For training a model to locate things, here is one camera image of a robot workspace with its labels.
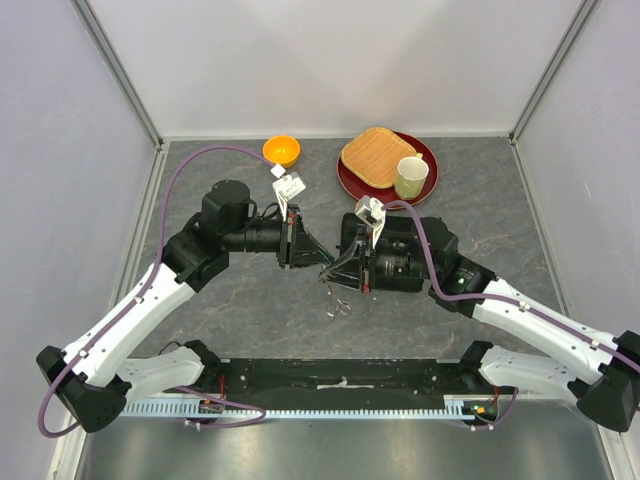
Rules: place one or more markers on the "silver scissors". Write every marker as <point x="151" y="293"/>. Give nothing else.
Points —
<point x="336" y="306"/>

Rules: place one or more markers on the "orange bowl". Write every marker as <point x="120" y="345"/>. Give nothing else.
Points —
<point x="283" y="150"/>

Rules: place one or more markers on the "aluminium corner post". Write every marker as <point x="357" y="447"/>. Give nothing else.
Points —
<point x="560" y="55"/>
<point x="103" y="44"/>

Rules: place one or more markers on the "right aluminium corner post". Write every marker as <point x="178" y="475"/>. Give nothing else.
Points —
<point x="560" y="55"/>

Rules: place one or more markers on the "black zip tool case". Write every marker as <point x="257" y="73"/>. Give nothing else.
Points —
<point x="393" y="266"/>

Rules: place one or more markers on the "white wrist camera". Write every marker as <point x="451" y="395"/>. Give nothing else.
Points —
<point x="371" y="211"/>
<point x="286" y="187"/>

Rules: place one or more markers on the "left aluminium corner post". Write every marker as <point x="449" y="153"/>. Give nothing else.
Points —
<point x="103" y="44"/>

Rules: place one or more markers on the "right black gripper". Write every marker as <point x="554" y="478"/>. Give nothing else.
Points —
<point x="348" y="271"/>

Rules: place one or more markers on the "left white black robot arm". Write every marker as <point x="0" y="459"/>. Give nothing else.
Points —
<point x="96" y="377"/>

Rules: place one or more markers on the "red round tray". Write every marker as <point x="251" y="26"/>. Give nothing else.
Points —
<point x="357" y="188"/>

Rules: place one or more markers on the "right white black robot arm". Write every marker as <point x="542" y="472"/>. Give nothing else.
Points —
<point x="597" y="369"/>

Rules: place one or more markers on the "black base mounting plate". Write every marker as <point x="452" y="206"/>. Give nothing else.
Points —
<point x="244" y="377"/>

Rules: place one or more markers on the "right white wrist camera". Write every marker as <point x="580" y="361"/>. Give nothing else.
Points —
<point x="371" y="211"/>

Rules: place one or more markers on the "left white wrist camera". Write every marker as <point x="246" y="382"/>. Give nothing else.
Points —
<point x="286" y="187"/>

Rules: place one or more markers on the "woven bamboo basket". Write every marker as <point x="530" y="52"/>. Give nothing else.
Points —
<point x="373" y="156"/>

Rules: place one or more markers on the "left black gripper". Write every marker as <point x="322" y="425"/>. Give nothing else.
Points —
<point x="297" y="244"/>

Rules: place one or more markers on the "pale green cup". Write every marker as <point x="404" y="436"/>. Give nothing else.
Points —
<point x="411" y="175"/>

